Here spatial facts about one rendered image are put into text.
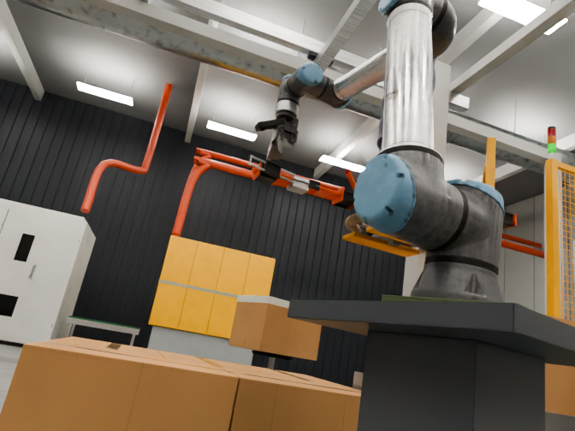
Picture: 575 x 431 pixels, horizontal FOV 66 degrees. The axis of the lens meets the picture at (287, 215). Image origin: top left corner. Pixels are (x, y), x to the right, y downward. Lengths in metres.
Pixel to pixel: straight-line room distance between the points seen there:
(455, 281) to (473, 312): 0.25
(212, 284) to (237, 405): 7.60
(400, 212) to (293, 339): 2.76
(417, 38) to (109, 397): 1.22
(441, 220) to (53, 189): 12.22
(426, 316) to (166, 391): 0.87
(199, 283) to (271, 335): 5.66
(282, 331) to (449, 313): 2.80
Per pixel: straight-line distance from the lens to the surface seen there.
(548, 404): 2.03
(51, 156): 13.15
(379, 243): 1.91
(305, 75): 1.71
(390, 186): 0.86
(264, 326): 3.35
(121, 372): 1.38
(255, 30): 3.93
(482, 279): 0.96
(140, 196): 12.61
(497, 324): 0.68
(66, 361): 1.39
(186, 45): 7.38
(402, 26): 1.20
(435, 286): 0.94
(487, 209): 1.01
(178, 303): 8.89
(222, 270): 9.03
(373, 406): 0.96
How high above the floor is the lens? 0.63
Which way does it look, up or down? 17 degrees up
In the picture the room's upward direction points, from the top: 10 degrees clockwise
